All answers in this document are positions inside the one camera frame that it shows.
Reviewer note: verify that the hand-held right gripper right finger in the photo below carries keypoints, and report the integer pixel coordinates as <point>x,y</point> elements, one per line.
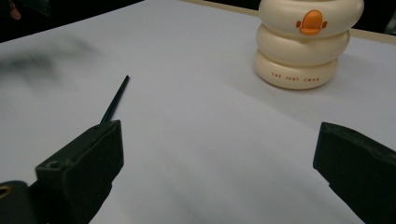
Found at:
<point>361,168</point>

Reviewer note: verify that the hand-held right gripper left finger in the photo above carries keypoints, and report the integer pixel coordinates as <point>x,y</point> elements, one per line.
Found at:
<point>84,168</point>

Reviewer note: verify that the black pencil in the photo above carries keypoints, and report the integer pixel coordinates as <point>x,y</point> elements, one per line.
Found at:
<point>115,99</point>

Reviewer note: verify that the cream ringed pen holder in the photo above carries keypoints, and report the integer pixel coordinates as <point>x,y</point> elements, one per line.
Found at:
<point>299,46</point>

